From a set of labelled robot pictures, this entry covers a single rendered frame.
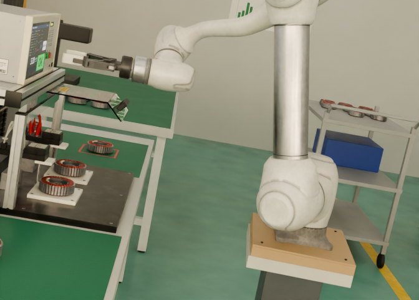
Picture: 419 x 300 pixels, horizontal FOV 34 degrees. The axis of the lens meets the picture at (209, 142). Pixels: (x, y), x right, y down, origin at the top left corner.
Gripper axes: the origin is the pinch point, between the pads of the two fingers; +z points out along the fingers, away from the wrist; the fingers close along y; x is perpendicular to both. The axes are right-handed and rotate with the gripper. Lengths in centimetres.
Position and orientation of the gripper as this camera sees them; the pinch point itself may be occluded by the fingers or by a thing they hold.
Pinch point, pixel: (70, 57)
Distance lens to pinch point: 231.0
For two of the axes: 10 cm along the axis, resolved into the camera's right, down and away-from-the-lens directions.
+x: 2.0, -9.5, -2.4
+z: -9.7, -1.7, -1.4
